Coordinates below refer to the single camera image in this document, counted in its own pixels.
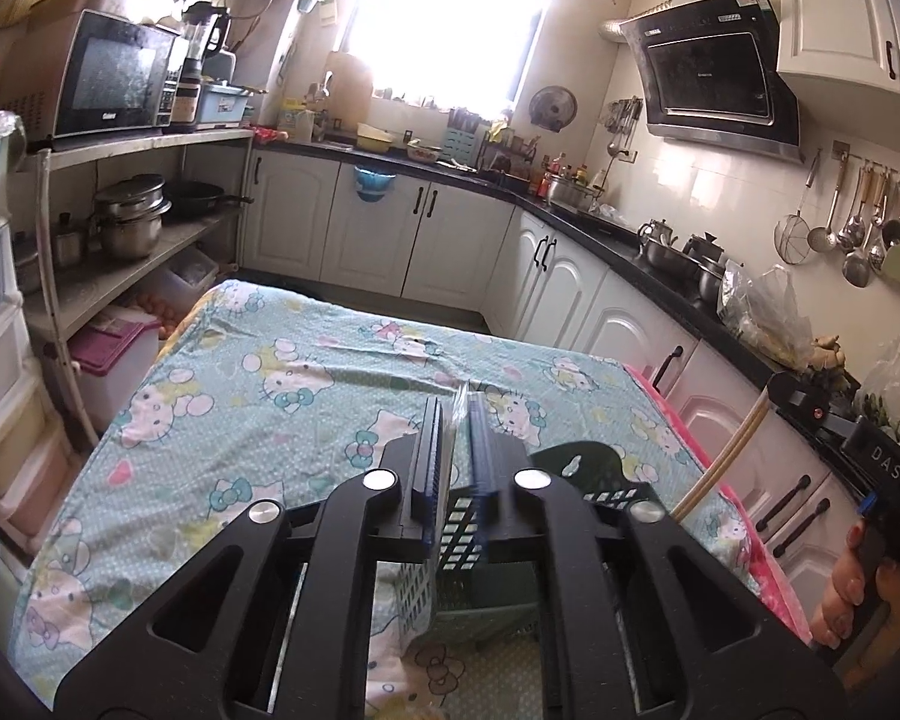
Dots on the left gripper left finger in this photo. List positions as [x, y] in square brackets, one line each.
[271, 619]

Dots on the plastic bag of food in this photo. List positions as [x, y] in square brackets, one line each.
[762, 312]

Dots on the dark green utensil basket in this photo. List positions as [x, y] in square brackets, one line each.
[547, 535]

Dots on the hanging strainer ladle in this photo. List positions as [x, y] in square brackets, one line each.
[791, 234]

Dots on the blue hanging basket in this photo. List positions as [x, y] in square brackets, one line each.
[371, 186]

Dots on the wall fan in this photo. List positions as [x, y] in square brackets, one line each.
[553, 108]

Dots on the hello kitty tablecloth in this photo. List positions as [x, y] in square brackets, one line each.
[265, 394]

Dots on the hanging steel ladle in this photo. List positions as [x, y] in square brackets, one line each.
[822, 239]

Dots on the black microwave oven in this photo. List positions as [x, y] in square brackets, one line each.
[92, 74]

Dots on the metal shelf rack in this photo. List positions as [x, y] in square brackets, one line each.
[69, 297]

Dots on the black range hood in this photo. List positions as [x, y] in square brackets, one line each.
[709, 73]

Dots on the stainless steel pot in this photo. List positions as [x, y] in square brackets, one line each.
[129, 216]

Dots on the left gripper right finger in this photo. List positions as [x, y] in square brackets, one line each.
[636, 619]

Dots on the pink lidded storage box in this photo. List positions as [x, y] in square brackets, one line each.
[112, 353]

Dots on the pink towel blanket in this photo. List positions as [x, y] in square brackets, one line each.
[727, 532]

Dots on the white upper cabinet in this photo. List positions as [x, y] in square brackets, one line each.
[842, 57]

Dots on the bamboo chopstick pair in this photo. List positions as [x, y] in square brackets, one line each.
[724, 461]
[453, 415]

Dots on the person right hand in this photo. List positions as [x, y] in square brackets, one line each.
[833, 620]

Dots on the black blender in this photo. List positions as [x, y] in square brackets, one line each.
[205, 28]

